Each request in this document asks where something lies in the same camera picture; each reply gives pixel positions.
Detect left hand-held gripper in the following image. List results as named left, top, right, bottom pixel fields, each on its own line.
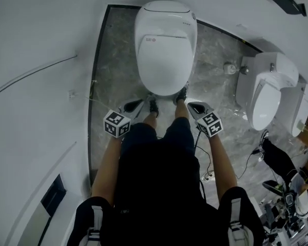
left=103, top=98, right=145, bottom=139

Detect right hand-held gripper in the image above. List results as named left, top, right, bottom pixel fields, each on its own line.
left=186, top=101, right=224, bottom=138

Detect white toilet lid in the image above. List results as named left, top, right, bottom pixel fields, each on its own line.
left=138, top=33, right=196, bottom=97

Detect person's right forearm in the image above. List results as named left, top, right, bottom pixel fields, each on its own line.
left=207, top=134, right=239, bottom=197

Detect person's left forearm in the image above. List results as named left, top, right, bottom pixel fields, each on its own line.
left=91, top=135, right=125, bottom=202

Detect white toilet with tank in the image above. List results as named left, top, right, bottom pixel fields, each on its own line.
left=235, top=51, right=300, bottom=132

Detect narrow white toilet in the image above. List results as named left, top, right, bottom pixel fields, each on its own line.
left=291, top=83, right=308, bottom=138

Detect white smart toilet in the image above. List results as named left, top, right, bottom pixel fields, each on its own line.
left=133, top=0, right=198, bottom=98

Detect person's right leg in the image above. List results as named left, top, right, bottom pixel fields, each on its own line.
left=174, top=100, right=190, bottom=120

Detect person's leg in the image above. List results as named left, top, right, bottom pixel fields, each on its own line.
left=174, top=100, right=190, bottom=120
left=261, top=137, right=300, bottom=187
left=143, top=111, right=160, bottom=128

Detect person's left leg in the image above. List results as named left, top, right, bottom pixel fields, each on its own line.
left=143, top=111, right=160, bottom=128

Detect person's right shoe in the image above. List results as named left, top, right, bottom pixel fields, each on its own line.
left=172, top=83, right=190, bottom=105

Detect person's shoe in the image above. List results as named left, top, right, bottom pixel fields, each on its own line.
left=260, top=129, right=270, bottom=146
left=145, top=93, right=160, bottom=118
left=172, top=83, right=190, bottom=105

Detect person's left shoe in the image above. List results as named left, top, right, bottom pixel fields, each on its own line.
left=145, top=93, right=160, bottom=118

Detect white floor water valve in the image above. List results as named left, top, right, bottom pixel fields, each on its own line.
left=223, top=62, right=238, bottom=75

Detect person's black clothing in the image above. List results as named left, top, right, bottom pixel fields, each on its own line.
left=73, top=116, right=265, bottom=246

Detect pile of equipment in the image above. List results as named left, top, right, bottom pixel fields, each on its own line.
left=258, top=162, right=308, bottom=246

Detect black floor cable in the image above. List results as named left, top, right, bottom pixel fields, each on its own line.
left=194, top=131, right=262, bottom=189

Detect black wall panel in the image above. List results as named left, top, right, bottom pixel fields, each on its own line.
left=40, top=173, right=67, bottom=218

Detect white harness strap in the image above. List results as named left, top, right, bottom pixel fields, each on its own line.
left=227, top=197, right=249, bottom=246
left=85, top=204, right=104, bottom=246

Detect thin grey wall cable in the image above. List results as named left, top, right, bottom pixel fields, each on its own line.
left=0, top=50, right=79, bottom=100

